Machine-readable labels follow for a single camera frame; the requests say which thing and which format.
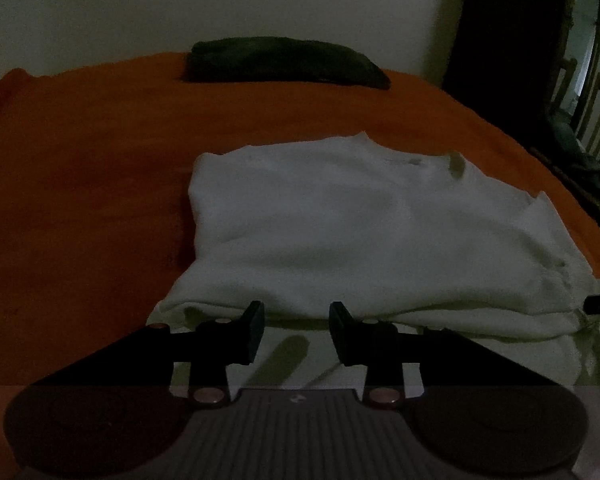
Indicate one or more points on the white shirt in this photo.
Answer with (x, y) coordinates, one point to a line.
(355, 220)

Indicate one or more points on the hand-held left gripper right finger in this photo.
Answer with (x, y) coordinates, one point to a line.
(337, 332)

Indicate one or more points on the dark cloth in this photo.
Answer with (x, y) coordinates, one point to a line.
(590, 180)

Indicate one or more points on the orange blanket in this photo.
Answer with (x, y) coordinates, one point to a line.
(80, 185)

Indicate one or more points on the dark pillow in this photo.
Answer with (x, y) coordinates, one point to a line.
(280, 60)

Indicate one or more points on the dark wooden wardrobe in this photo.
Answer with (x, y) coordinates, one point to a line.
(505, 35)

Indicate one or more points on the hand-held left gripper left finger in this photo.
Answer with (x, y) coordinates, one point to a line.
(254, 330)

